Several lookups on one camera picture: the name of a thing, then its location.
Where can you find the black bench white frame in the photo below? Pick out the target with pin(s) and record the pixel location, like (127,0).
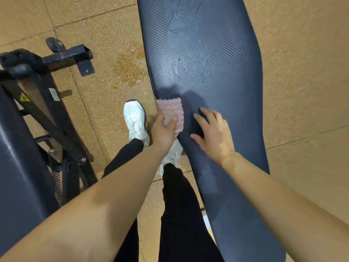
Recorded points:
(218,51)

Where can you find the white left shoe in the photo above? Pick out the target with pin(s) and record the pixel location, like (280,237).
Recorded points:
(135,120)

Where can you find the person's right hand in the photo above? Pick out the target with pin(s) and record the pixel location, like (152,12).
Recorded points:
(218,139)

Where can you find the person's left forearm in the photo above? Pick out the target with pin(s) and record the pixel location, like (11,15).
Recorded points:
(95,210)

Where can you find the adjustable black weight bench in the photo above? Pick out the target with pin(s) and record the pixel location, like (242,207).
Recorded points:
(16,174)

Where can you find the person's right forearm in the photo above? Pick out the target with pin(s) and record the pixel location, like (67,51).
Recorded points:
(286,215)

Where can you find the white right shoe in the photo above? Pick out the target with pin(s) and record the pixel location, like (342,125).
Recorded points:
(173,155)

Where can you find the person's left hand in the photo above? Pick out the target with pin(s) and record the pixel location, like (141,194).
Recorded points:
(162,136)

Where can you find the pink white striped cloth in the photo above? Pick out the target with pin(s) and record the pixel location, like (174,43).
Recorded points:
(170,106)

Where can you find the black trousers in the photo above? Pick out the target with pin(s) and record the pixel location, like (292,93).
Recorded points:
(180,221)

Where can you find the white shoe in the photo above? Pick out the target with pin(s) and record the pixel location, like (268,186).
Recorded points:
(135,120)
(173,155)

